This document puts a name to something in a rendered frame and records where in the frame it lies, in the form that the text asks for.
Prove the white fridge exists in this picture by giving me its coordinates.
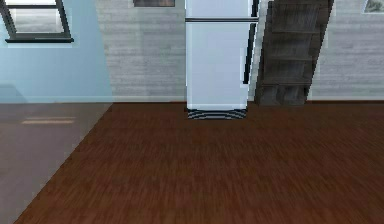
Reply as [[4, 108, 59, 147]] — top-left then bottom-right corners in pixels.
[[184, 0, 261, 120]]

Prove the dark wooden shelf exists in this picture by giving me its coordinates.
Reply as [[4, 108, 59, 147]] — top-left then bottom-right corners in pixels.
[[254, 0, 335, 107]]

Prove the black framed window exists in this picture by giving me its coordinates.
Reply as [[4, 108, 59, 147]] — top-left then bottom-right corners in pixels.
[[0, 0, 75, 44]]

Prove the black fridge handle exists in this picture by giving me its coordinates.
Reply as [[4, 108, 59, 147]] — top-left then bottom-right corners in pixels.
[[242, 22, 258, 85], [250, 0, 260, 18]]

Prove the dark framed wall picture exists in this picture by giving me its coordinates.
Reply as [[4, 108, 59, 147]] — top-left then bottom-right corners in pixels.
[[132, 0, 176, 8]]

